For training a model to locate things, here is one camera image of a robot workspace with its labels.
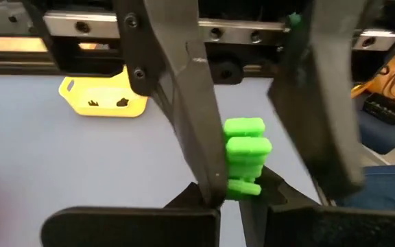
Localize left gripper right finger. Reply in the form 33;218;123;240
239;166;395;247

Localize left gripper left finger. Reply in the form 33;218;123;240
40;181;222;247

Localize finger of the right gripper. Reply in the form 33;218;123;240
267;0;384;200
114;0;228;209

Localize green skeleton figurine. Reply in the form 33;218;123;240
222;117;274;200

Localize black power strip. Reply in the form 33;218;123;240
361;92;395;126

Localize blue fabric item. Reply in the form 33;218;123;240
336;163;395;212

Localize amber handled plastic bin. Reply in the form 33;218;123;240
58;65;149;119

